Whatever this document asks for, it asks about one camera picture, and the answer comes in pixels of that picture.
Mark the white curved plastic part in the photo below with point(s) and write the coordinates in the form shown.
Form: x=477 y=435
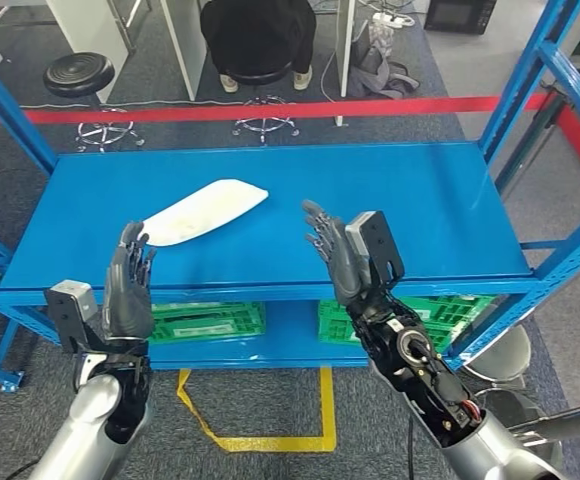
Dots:
x=205 y=212

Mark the black microwave oven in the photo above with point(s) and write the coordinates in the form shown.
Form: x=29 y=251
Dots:
x=460 y=14

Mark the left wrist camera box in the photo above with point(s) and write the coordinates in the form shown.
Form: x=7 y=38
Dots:
x=67 y=308

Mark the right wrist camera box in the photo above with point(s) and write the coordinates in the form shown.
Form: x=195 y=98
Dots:
x=380 y=248

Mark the grey fabric bag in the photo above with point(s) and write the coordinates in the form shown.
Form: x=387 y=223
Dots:
x=374 y=66

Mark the person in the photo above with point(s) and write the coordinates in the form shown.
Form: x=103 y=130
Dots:
x=257 y=33

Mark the white power strip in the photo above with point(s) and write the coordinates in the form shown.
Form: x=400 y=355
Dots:
x=395 y=20

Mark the white desk side panel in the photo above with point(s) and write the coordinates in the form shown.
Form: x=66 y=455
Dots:
x=185 y=40
x=90 y=33
x=345 y=53

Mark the red barrier tape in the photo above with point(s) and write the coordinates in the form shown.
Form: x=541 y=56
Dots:
x=270 y=110

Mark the black round stool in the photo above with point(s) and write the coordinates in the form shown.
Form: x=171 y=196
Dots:
x=79 y=74
x=262 y=78

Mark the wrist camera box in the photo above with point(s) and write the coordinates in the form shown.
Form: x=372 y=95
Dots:
x=67 y=308
x=380 y=248

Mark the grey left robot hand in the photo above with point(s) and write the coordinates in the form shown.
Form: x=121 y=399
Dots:
x=127 y=305

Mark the dark metal rail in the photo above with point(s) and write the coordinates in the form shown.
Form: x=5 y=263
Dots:
x=530 y=142

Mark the yellow floor tape marking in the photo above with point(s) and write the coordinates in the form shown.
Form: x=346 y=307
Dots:
x=328 y=411

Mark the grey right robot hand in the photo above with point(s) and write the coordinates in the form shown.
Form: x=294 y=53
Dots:
x=345 y=265

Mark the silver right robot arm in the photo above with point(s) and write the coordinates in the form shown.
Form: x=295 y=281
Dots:
x=420 y=371

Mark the shiny silver round shell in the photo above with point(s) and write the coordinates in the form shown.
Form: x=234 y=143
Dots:
x=502 y=354

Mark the blue metal shelf rack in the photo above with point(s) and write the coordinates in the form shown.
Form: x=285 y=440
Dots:
x=270 y=172

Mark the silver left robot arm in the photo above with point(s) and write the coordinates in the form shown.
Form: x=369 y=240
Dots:
x=90 y=417

